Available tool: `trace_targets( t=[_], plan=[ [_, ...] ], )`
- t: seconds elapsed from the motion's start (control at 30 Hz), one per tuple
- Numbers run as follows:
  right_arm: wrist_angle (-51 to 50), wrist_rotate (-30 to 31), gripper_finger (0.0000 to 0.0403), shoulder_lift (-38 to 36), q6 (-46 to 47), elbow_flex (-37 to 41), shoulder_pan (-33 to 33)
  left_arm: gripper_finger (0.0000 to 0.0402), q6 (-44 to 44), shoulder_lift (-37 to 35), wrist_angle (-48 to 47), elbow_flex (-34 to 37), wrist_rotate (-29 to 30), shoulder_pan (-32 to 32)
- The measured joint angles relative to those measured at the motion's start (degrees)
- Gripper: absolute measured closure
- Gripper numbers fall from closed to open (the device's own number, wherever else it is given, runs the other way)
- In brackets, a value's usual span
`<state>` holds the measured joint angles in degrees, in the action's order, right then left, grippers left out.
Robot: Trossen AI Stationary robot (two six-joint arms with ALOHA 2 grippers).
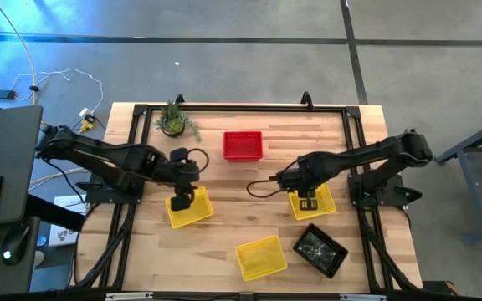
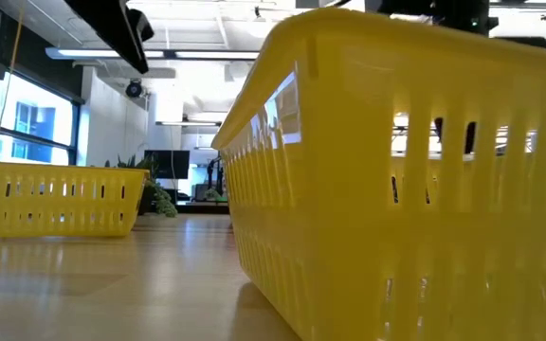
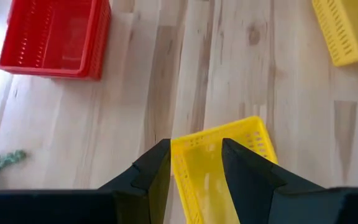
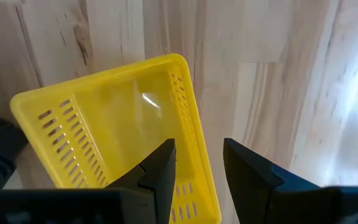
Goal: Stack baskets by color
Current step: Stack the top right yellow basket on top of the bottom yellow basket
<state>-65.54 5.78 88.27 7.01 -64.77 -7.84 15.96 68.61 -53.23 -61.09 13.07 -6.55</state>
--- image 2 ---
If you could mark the yellow plastic slotted basket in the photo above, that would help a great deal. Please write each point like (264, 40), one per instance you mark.
(349, 189)
(55, 206)

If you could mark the round security camera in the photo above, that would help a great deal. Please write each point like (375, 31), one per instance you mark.
(134, 89)

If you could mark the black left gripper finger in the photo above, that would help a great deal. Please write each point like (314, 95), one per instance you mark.
(112, 28)
(142, 26)

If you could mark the long ceiling light strip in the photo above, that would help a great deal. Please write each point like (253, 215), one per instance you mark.
(197, 54)

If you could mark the short ceiling light strip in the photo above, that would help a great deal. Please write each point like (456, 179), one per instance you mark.
(187, 123)

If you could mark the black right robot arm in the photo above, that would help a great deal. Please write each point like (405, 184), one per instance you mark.
(524, 42)

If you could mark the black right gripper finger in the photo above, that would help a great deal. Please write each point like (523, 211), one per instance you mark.
(470, 137)

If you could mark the potted green succulent plant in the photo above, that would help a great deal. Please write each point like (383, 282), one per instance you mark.
(164, 201)

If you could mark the large window with dark frame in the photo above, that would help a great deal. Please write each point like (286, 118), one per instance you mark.
(36, 118)

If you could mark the black computer monitor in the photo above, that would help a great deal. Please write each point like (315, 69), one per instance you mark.
(166, 164)

